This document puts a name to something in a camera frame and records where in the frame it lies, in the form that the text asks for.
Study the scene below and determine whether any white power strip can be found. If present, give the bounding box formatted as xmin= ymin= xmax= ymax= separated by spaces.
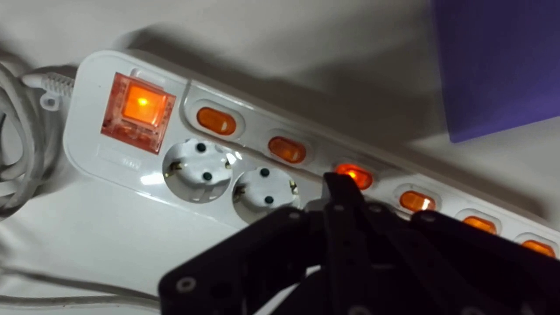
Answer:
xmin=63 ymin=51 xmax=560 ymax=258

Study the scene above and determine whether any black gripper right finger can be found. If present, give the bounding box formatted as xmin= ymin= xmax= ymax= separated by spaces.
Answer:
xmin=366 ymin=204 xmax=560 ymax=315

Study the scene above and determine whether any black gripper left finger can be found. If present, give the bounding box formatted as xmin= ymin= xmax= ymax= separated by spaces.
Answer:
xmin=158 ymin=174 xmax=366 ymax=315

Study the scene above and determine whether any white power cable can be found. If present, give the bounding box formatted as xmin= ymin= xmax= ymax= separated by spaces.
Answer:
xmin=0 ymin=58 xmax=163 ymax=310

